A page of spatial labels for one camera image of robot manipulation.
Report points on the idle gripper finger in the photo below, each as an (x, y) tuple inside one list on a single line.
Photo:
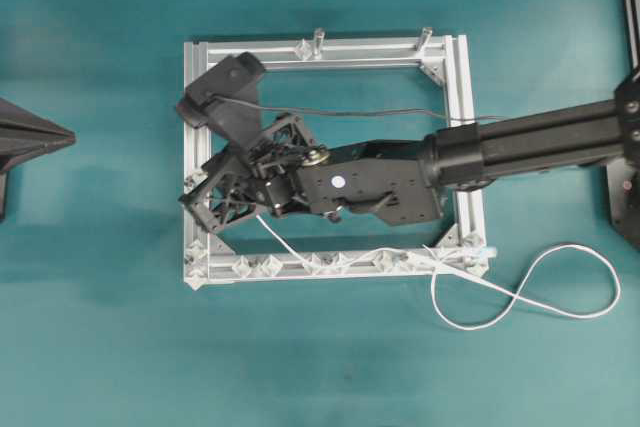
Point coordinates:
[(15, 151), (17, 118)]

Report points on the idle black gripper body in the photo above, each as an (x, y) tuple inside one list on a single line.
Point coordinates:
[(4, 181)]

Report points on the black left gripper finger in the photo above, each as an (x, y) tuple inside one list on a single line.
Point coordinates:
[(287, 133)]

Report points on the black active robot arm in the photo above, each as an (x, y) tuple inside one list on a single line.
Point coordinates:
[(475, 162)]

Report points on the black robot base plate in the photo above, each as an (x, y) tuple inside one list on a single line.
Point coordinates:
[(623, 190)]

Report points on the steel pin top middle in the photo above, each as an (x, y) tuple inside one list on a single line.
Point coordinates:
[(318, 41)]

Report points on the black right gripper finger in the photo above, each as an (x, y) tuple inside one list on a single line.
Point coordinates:
[(222, 199)]

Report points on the square aluminium extrusion frame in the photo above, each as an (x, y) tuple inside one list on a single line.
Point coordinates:
[(462, 250)]

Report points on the black active gripper body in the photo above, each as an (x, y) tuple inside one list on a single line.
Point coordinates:
[(274, 184)]

